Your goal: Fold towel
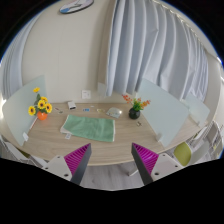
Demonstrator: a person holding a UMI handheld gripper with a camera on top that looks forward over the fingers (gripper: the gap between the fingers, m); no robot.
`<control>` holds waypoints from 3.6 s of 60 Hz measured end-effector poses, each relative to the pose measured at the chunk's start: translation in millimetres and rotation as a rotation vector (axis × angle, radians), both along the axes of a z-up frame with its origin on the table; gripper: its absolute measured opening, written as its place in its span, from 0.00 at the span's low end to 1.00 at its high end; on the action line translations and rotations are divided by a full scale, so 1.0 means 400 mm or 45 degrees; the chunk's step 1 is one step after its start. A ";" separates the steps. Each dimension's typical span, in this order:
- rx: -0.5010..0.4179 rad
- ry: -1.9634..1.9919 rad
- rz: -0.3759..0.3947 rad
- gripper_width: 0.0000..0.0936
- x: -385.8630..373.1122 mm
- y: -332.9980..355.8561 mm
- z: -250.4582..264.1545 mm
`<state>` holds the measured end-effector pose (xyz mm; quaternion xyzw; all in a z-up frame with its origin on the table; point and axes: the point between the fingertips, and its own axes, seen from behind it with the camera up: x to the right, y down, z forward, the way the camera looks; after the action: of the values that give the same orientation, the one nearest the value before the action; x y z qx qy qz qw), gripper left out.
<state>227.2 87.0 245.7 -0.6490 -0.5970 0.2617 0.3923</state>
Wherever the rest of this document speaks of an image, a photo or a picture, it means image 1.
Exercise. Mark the left frosted desk divider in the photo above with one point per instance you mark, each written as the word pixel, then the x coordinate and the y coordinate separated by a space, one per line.
pixel 15 109

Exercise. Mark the far right frosted divider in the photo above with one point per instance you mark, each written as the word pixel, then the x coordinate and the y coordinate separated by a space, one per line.
pixel 197 109

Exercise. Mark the left grey curtain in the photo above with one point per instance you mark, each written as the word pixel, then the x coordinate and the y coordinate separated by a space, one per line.
pixel 11 62

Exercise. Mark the right frosted desk divider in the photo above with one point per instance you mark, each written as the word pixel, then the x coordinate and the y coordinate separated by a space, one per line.
pixel 165 114

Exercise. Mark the sunflower bouquet in orange vase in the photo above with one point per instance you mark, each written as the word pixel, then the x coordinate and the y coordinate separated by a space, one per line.
pixel 41 107

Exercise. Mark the green office chair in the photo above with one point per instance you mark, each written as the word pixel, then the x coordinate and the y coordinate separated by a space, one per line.
pixel 183 153

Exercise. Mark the orange flowers in black pot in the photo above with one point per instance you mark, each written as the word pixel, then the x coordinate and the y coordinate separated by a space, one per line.
pixel 137 106

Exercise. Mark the round wall clock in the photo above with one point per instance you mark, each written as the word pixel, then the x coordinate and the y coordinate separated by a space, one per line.
pixel 75 6

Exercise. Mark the small blue item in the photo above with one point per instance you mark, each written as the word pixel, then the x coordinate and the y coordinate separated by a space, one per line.
pixel 86 109

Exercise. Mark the small white box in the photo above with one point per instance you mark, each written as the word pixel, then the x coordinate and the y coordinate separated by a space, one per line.
pixel 71 105

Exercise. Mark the green folded towel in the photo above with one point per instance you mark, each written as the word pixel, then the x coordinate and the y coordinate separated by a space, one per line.
pixel 99 129

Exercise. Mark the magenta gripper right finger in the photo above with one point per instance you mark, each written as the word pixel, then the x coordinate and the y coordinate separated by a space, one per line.
pixel 145 160

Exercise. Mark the white wall socket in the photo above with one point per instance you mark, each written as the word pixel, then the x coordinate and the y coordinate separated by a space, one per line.
pixel 86 94

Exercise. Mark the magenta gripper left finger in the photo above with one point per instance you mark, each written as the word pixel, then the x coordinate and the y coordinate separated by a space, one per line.
pixel 77 162

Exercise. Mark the frosted desk divider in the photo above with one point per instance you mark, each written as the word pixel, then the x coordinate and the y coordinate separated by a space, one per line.
pixel 15 109
pixel 165 114

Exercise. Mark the grey window curtain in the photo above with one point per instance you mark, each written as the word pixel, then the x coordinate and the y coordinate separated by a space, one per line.
pixel 150 42

